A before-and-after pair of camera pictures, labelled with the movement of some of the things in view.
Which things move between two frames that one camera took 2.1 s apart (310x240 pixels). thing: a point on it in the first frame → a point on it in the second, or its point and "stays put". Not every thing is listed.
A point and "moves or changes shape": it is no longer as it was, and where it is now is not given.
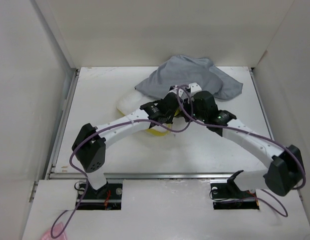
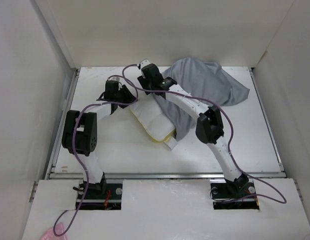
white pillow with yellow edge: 133,100 moves or changes shape
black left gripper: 170,120 → 128,98
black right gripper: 186,106 → 142,81
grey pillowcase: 180,71 moves or changes shape
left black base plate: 107,197 stays put
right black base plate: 228,196 stays put
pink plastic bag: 56,231 stays put
